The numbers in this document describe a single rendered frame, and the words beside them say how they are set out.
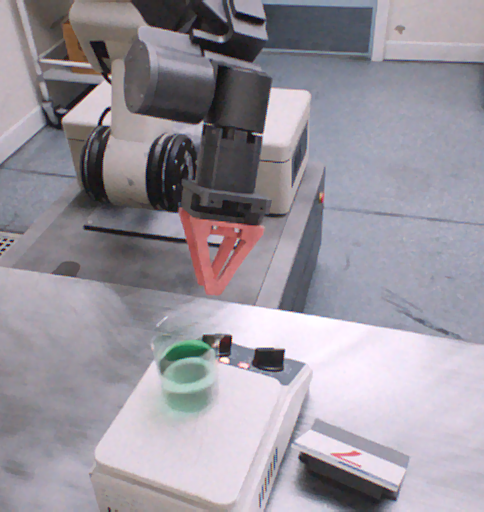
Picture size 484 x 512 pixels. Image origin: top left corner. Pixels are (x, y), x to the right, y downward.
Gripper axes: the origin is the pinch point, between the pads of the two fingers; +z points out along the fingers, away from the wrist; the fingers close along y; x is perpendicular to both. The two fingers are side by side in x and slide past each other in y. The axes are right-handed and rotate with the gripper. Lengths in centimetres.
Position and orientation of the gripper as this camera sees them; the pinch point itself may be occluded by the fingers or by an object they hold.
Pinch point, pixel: (210, 281)
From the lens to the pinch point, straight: 58.9
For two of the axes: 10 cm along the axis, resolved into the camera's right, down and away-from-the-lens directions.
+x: 9.5, 1.0, 3.0
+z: -1.6, 9.7, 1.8
